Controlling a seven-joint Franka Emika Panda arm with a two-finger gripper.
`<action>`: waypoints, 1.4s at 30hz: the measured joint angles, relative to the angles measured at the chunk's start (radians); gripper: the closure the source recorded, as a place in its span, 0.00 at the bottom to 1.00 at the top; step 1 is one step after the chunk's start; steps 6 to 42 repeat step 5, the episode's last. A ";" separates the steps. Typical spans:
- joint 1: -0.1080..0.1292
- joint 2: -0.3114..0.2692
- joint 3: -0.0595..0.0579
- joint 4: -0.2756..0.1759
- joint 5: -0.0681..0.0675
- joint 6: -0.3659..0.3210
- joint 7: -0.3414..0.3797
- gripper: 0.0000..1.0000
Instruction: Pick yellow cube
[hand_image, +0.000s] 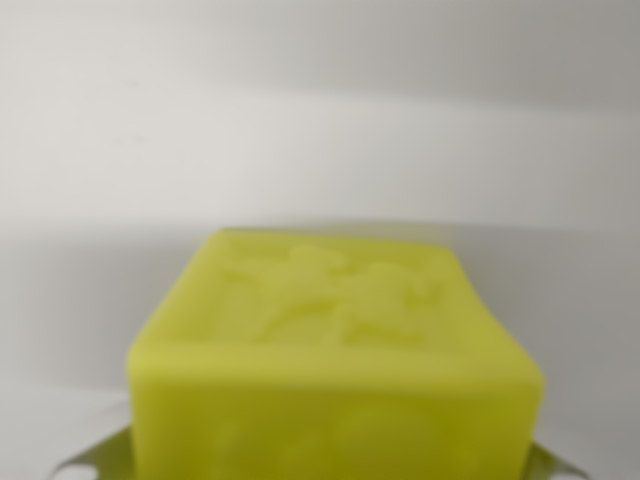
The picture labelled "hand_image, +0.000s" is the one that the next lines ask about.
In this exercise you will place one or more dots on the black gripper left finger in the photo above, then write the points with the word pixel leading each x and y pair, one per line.
pixel 95 457

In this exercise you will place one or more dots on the yellow embossed cube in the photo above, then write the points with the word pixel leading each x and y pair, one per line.
pixel 335 380

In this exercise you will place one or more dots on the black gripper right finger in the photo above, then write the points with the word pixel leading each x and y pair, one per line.
pixel 552 462

